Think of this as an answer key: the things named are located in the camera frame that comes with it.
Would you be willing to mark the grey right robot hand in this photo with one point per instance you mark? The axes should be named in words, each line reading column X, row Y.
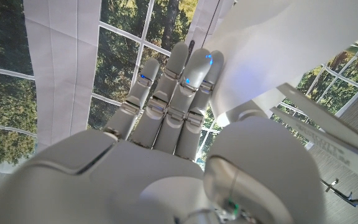
column 166, row 174

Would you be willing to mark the white receipt paper strip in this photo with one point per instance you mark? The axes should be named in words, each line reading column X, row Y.
column 275, row 46

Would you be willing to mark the printed window backdrop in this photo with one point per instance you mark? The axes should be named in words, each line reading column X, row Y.
column 61, row 62

